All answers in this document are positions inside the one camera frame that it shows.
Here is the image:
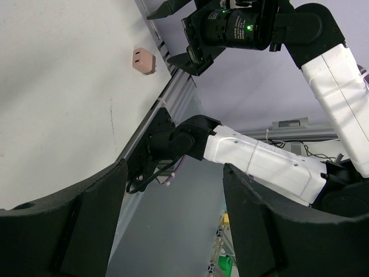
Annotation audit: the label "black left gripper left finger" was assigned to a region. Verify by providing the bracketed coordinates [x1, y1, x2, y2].
[1, 159, 127, 276]

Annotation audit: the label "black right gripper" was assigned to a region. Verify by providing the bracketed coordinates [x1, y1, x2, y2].
[146, 0, 225, 76]

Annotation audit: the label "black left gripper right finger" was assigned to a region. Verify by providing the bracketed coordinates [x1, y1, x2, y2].
[223, 164, 368, 276]

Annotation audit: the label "pink plug adapter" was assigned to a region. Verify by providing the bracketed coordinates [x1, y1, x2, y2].
[132, 48, 156, 75]

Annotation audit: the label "green yellow background parts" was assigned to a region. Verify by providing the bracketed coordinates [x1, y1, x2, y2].
[206, 209, 237, 276]

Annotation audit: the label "grey background frame wires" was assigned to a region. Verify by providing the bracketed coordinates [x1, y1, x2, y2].
[239, 117, 349, 162]

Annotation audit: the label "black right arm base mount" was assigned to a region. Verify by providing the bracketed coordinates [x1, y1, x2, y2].
[126, 107, 181, 194]

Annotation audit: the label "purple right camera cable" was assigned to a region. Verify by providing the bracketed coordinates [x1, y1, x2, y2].
[163, 155, 188, 187]

